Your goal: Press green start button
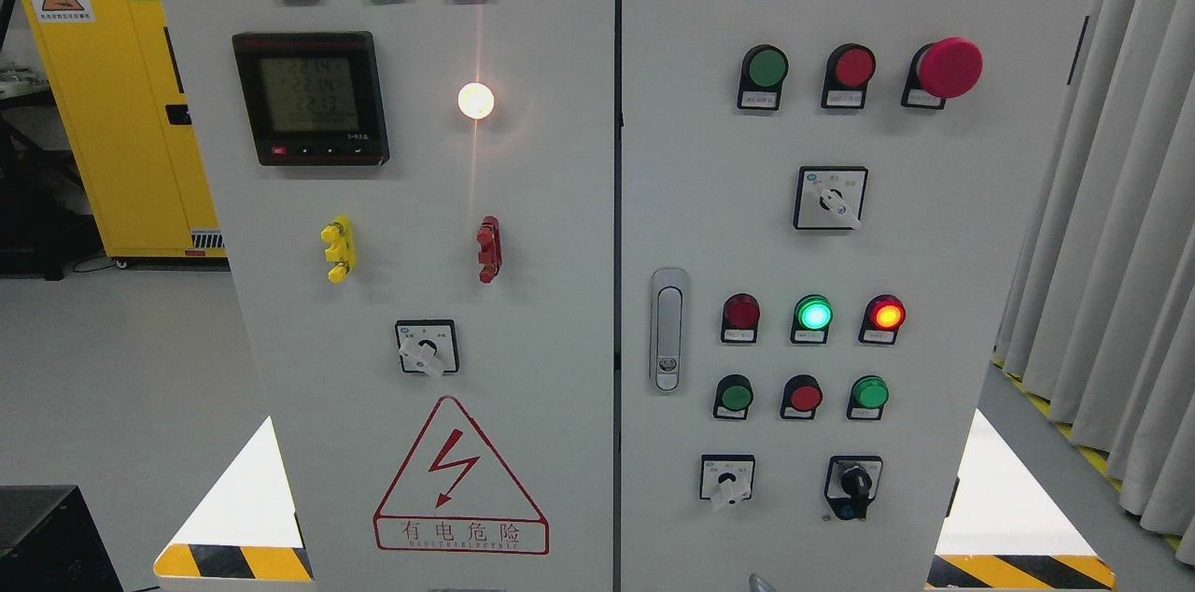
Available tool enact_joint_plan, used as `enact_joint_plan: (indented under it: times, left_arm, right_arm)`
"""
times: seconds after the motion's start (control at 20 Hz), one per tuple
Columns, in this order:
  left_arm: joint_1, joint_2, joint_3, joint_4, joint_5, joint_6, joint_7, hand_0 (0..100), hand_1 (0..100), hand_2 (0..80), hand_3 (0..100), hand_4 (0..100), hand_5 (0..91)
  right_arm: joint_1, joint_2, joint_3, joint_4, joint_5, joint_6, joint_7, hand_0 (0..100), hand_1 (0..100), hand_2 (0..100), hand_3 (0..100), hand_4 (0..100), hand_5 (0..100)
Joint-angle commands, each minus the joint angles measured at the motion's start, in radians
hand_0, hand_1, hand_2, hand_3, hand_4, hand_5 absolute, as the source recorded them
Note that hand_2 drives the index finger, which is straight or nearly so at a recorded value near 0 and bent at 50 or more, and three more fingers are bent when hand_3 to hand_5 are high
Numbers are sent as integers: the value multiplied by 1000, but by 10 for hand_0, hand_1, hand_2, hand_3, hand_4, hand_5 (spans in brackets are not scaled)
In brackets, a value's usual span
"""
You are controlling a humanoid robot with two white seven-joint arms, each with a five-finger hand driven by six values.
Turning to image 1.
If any black digital power meter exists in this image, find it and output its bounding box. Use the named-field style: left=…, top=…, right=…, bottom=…
left=232, top=31, right=390, bottom=166

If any grey curtain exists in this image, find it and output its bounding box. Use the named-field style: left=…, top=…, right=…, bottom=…
left=994, top=0, right=1194, bottom=564

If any bright white indicator lamp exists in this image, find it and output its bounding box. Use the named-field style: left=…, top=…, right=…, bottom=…
left=456, top=81, right=496, bottom=122

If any lit red lamp middle row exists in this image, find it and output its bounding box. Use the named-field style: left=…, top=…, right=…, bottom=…
left=858, top=294, right=907, bottom=344

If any black box bottom left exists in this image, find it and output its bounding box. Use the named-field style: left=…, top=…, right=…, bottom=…
left=1, top=486, right=122, bottom=591

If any green start push button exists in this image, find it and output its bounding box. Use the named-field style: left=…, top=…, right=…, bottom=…
left=736, top=44, right=789, bottom=111

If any silver cabinet door handle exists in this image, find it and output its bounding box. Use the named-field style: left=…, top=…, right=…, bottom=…
left=649, top=268, right=690, bottom=393

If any white rotary selector switch left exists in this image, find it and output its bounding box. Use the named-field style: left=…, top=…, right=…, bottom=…
left=394, top=319, right=460, bottom=376

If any black key selector switch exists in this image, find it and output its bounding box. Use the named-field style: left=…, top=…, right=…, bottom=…
left=823, top=456, right=883, bottom=521

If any red electrical hazard sticker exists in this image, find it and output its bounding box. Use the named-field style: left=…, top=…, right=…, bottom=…
left=373, top=396, right=549, bottom=557

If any grey electrical control cabinet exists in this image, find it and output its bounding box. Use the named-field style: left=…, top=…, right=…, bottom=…
left=163, top=0, right=1091, bottom=591

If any dark red lamp middle row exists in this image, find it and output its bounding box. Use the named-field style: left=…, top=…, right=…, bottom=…
left=721, top=293, right=761, bottom=344

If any green push button lower right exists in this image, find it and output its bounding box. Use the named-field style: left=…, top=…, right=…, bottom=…
left=846, top=376, right=891, bottom=421

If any yellow safety cabinet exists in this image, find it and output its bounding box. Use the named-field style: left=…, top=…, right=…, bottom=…
left=22, top=0, right=226, bottom=261

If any green push button lower left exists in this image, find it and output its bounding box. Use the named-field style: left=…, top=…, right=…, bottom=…
left=712, top=374, right=754, bottom=421

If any yellow terminal connector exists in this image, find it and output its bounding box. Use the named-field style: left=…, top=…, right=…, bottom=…
left=320, top=215, right=356, bottom=283

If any white rotary switch upper right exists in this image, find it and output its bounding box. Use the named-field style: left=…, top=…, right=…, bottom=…
left=793, top=166, right=869, bottom=231

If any red terminal connector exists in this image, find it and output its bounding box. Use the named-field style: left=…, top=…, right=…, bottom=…
left=474, top=215, right=503, bottom=283

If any red stop push button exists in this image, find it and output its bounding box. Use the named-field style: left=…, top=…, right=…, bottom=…
left=821, top=43, right=877, bottom=110

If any lit green lamp middle row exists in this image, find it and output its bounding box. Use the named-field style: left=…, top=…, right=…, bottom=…
left=790, top=294, right=834, bottom=344

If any red push button lower middle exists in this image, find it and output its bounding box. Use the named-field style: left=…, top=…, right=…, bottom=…
left=780, top=374, right=823, bottom=420

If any white rotary switch bottom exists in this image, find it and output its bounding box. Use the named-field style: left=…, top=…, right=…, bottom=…
left=698, top=453, right=756, bottom=512

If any red emergency stop mushroom button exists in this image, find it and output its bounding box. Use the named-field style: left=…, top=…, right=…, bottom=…
left=901, top=37, right=983, bottom=110

